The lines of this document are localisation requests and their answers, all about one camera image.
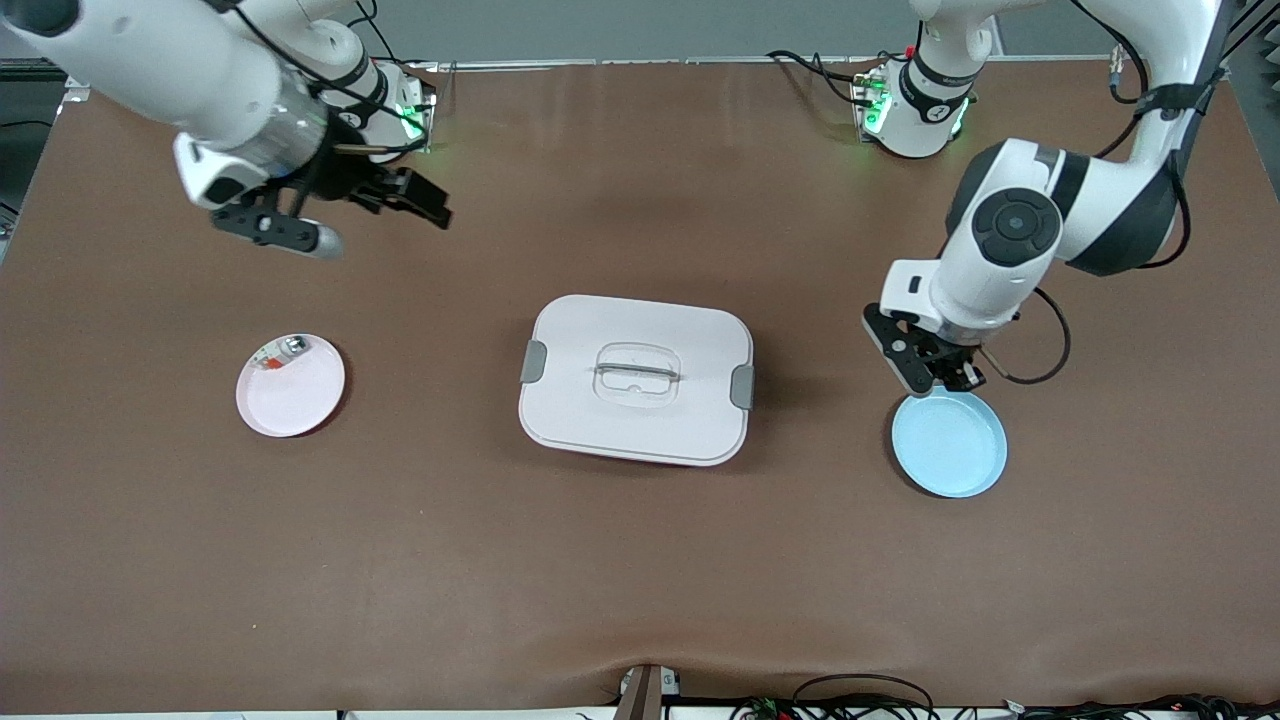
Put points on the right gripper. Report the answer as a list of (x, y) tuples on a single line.
[(352, 176)]

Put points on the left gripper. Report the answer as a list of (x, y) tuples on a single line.
[(962, 364)]

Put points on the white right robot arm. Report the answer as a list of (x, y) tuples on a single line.
[(150, 60)]

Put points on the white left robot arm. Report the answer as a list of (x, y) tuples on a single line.
[(1100, 190)]

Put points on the white lidded storage box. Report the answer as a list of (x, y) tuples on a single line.
[(640, 420)]

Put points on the light blue round plate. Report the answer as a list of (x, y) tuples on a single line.
[(950, 450)]

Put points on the pink round plate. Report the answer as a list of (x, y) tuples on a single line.
[(290, 400)]

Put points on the brown table cover sheet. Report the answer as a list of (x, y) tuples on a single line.
[(640, 580)]

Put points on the aluminium table edge rail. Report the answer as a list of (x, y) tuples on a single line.
[(650, 62)]

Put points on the dark camera mount post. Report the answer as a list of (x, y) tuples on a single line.
[(640, 695)]

